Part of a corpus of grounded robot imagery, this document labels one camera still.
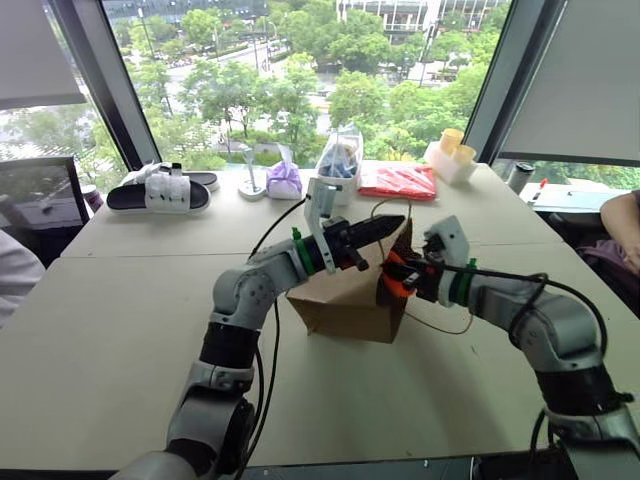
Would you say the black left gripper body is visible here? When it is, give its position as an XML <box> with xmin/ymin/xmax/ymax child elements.
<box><xmin>322</xmin><ymin>215</ymin><xmax>372</xmax><ymax>274</ymax></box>

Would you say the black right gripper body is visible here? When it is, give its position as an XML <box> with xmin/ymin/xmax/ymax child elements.
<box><xmin>410</xmin><ymin>252</ymin><xmax>447</xmax><ymax>304</ymax></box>

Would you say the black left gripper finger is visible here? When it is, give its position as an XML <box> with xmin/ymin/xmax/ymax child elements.
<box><xmin>355</xmin><ymin>214</ymin><xmax>407</xmax><ymax>235</ymax></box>
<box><xmin>352</xmin><ymin>225</ymin><xmax>401</xmax><ymax>249</ymax></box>

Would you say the orange plush toy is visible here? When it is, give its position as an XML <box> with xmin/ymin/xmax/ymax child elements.
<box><xmin>378</xmin><ymin>249</ymin><xmax>417</xmax><ymax>300</ymax></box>

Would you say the brown paper bag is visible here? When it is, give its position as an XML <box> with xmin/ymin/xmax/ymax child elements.
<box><xmin>285</xmin><ymin>198</ymin><xmax>474</xmax><ymax>345</ymax></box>

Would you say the red folded plastic bag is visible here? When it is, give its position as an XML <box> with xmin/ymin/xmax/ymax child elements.
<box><xmin>357</xmin><ymin>164</ymin><xmax>439</xmax><ymax>202</ymax></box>

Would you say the clear bag with blue items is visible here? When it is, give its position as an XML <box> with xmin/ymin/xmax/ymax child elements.
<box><xmin>314</xmin><ymin>128</ymin><xmax>365</xmax><ymax>207</ymax></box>

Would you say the purple filled plastic bag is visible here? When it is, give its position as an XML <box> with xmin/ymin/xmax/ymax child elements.
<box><xmin>265</xmin><ymin>158</ymin><xmax>304</xmax><ymax>201</ymax></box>

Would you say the white plastic cup holder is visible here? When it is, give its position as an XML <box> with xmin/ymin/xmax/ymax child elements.
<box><xmin>423</xmin><ymin>140</ymin><xmax>479</xmax><ymax>187</ymax></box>

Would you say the white stand with round base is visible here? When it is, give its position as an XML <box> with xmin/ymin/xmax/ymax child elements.
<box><xmin>237</xmin><ymin>146</ymin><xmax>267</xmax><ymax>202</ymax></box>

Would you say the silver black tumbler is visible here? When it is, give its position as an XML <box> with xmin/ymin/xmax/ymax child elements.
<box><xmin>506</xmin><ymin>161</ymin><xmax>538</xmax><ymax>197</ymax></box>

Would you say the black white slide sandal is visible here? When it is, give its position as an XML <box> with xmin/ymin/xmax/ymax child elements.
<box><xmin>106</xmin><ymin>174</ymin><xmax>213</xmax><ymax>216</ymax></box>
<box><xmin>180</xmin><ymin>171</ymin><xmax>221</xmax><ymax>194</ymax></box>

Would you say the white side desk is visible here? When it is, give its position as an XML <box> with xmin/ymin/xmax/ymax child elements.
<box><xmin>519</xmin><ymin>179</ymin><xmax>634</xmax><ymax>214</ymax></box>

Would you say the seated person in purple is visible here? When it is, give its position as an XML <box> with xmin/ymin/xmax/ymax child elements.
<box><xmin>574</xmin><ymin>188</ymin><xmax>640</xmax><ymax>311</ymax></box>

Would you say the grey roller blind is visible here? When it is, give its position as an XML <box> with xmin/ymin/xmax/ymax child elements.
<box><xmin>0</xmin><ymin>0</ymin><xmax>89</xmax><ymax>112</ymax></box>
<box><xmin>497</xmin><ymin>0</ymin><xmax>640</xmax><ymax>168</ymax></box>

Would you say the purple cup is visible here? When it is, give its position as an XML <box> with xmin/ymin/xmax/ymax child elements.
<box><xmin>81</xmin><ymin>184</ymin><xmax>105</xmax><ymax>215</ymax></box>

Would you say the black monitor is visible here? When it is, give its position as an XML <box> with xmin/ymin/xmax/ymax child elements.
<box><xmin>0</xmin><ymin>155</ymin><xmax>91</xmax><ymax>229</ymax></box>

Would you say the person in white shirt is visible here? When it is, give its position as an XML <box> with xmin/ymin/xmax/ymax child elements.
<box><xmin>0</xmin><ymin>228</ymin><xmax>47</xmax><ymax>329</ymax></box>

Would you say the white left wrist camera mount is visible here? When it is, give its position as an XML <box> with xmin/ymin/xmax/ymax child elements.
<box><xmin>302</xmin><ymin>176</ymin><xmax>344</xmax><ymax>277</ymax></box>

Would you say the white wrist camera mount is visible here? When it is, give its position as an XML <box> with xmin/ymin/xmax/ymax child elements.
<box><xmin>423</xmin><ymin>215</ymin><xmax>472</xmax><ymax>275</ymax></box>
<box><xmin>302</xmin><ymin>176</ymin><xmax>344</xmax><ymax>277</ymax></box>

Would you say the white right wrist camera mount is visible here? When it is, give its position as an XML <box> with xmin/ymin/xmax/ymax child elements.
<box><xmin>423</xmin><ymin>215</ymin><xmax>472</xmax><ymax>275</ymax></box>

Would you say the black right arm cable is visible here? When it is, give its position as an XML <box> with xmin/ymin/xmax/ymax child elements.
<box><xmin>440</xmin><ymin>264</ymin><xmax>609</xmax><ymax>454</ymax></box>

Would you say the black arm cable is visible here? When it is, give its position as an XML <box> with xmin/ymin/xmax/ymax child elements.
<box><xmin>440</xmin><ymin>264</ymin><xmax>609</xmax><ymax>454</ymax></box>
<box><xmin>233</xmin><ymin>197</ymin><xmax>309</xmax><ymax>480</ymax></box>

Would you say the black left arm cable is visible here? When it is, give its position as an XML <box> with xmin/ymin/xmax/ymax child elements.
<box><xmin>233</xmin><ymin>197</ymin><xmax>309</xmax><ymax>480</ymax></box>

